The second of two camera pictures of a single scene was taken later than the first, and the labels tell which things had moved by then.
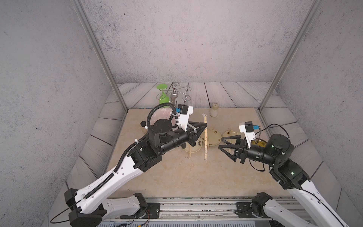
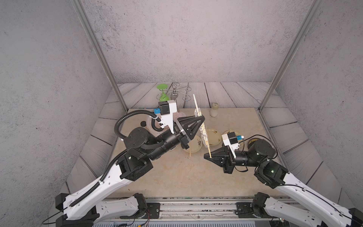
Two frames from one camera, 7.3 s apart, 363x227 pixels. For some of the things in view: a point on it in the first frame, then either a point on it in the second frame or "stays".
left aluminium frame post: [78, 5] stays
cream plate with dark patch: [195, 148] stays
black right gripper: [242, 152] to [229, 162]
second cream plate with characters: [213, 137] stays
